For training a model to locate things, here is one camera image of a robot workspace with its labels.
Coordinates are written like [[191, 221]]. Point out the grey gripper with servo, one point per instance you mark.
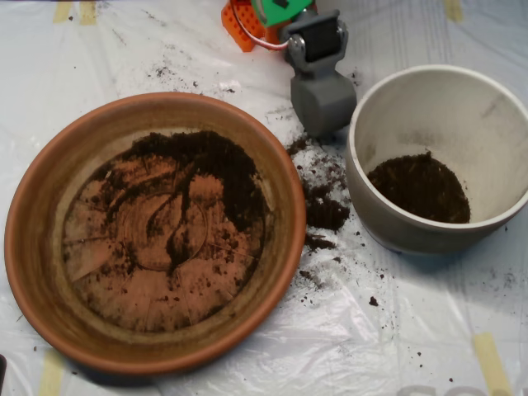
[[322, 108]]

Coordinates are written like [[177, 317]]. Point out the dark soil heap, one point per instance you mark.
[[222, 156]]

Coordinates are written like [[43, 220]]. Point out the dark soil layer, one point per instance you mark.
[[420, 194]]

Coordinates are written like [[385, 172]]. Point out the spilled soil patch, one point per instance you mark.
[[326, 214]]

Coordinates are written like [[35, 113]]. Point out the white ceramic pot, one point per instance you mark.
[[412, 239]]

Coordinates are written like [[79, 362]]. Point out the small dark maroon crumb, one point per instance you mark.
[[373, 301]]

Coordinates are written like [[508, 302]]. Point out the terracotta plant saucer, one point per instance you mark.
[[41, 268]]

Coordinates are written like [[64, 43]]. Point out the beige masking tape strip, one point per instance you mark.
[[62, 10], [491, 363], [453, 10], [51, 375], [88, 12]]

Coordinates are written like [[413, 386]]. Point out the clear plastic cover sheet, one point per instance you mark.
[[433, 321]]

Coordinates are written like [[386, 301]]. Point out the dark object at edge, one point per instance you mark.
[[2, 371]]

